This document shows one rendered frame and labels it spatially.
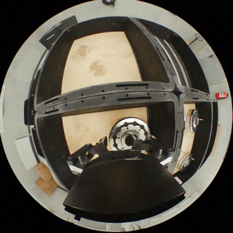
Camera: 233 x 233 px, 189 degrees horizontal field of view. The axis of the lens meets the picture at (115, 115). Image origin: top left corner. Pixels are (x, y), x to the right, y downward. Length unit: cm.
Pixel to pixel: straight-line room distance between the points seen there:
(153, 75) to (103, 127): 18
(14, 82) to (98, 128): 292
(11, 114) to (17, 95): 56
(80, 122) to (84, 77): 14
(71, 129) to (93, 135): 7
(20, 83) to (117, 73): 294
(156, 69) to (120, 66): 12
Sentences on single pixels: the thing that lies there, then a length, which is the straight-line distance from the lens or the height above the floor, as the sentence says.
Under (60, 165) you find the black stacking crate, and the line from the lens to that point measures 25.
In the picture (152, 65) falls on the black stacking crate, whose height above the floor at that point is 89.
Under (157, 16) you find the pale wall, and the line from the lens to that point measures 341.
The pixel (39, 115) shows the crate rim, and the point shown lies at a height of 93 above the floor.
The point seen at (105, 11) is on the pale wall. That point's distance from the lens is 317.
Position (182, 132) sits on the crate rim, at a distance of 16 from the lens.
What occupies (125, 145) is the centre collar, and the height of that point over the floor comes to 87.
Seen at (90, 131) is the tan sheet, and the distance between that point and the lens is 20.
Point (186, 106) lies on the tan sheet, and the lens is 34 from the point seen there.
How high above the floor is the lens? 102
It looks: 88 degrees down
